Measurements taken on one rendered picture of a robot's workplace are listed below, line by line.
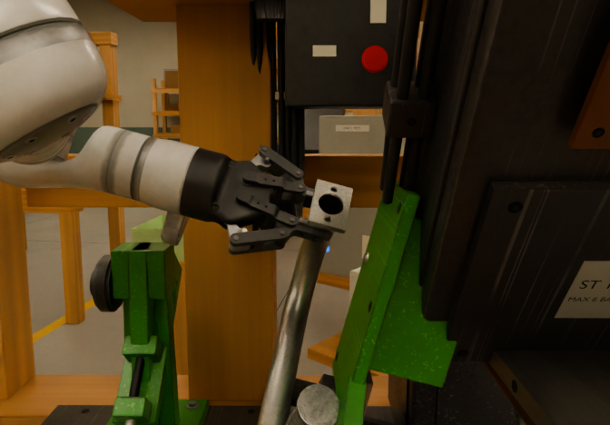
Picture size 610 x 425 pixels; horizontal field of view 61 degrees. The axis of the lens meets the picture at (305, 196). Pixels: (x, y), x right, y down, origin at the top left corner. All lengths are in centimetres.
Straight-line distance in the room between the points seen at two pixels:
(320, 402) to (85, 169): 32
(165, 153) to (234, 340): 41
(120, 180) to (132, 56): 1129
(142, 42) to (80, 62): 1148
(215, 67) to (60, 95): 55
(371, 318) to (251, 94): 45
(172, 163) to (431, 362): 31
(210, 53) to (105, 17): 1141
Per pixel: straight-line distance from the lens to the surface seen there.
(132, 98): 1178
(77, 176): 57
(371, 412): 85
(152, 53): 1164
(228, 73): 81
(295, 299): 62
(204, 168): 54
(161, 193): 54
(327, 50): 69
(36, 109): 27
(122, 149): 56
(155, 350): 72
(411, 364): 49
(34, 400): 102
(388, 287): 44
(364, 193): 90
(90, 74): 28
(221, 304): 85
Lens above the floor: 133
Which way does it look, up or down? 8 degrees down
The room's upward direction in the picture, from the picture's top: straight up
